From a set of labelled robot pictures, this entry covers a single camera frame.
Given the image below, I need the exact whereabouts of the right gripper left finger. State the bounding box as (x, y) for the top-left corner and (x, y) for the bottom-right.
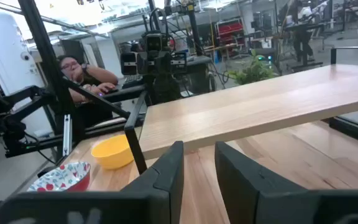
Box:
(121, 141), (185, 224)

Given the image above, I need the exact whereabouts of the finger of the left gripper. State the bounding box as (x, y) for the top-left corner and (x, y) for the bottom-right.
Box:
(137, 53), (155, 75)
(157, 53), (174, 75)

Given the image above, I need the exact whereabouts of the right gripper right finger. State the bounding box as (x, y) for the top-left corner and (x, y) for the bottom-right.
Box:
(214, 141), (304, 224)

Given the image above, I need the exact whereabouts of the yellow plastic mini bowl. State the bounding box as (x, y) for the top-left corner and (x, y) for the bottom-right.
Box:
(91, 134), (135, 170)

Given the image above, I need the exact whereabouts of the floral patterned mini bowl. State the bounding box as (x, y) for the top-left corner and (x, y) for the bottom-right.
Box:
(26, 161), (92, 192)

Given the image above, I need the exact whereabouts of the person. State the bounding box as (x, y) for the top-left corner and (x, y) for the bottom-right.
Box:
(57, 54), (120, 127)
(290, 0), (316, 63)

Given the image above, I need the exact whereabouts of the red storage rack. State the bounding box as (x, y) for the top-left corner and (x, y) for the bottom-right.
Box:
(215, 19), (246, 58)

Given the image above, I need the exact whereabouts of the small green potted plant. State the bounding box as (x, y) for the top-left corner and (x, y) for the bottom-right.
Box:
(227, 49), (278, 86)

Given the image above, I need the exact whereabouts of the wooden shelf riser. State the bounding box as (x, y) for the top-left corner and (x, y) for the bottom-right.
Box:
(124, 63), (358, 175)

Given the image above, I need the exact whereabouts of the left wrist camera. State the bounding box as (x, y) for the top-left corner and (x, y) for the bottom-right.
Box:
(144, 32), (164, 52)

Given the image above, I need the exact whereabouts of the black aluminium rig frame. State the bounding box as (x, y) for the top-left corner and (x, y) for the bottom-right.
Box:
(17, 0), (149, 147)

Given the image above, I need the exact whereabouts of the silver aluminium bracket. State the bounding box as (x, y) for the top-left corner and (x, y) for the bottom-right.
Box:
(62, 114), (73, 156)

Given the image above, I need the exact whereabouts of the black articulated mount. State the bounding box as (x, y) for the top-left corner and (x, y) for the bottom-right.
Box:
(0, 85), (60, 159)

